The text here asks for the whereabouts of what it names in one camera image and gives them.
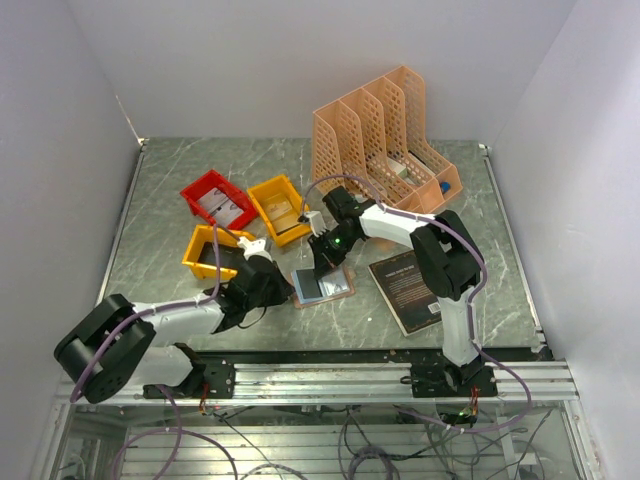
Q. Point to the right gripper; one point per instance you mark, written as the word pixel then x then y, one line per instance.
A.
pixel 322 265

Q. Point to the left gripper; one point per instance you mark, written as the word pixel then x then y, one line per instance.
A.
pixel 283 288

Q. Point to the silver VIP credit card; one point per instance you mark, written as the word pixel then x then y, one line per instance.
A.
pixel 334 283

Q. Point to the red plastic bin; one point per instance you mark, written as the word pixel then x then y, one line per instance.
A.
pixel 212 179

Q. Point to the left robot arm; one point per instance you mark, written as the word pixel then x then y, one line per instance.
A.
pixel 121 343

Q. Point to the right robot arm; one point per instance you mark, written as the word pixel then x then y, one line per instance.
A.
pixel 449 261

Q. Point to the beige cards in yellow bin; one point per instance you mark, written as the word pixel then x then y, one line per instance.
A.
pixel 280 213

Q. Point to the silver cards in red bin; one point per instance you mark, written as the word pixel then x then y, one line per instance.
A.
pixel 220 207

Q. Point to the black item in yellow bin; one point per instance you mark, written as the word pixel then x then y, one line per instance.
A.
pixel 228 257

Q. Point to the black book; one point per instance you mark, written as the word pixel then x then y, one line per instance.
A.
pixel 399 280

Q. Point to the orange plastic file organizer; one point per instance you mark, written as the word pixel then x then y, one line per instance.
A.
pixel 375 136

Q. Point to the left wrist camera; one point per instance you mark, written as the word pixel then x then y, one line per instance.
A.
pixel 254 248

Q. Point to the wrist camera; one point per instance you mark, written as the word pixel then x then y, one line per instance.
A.
pixel 254 248
pixel 315 221

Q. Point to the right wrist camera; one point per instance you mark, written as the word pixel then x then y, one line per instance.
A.
pixel 315 221

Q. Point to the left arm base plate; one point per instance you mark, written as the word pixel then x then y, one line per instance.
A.
pixel 216 381

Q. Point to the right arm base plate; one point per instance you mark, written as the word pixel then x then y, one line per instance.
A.
pixel 444 379

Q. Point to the aluminium mounting rail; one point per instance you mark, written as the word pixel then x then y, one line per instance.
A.
pixel 311 384

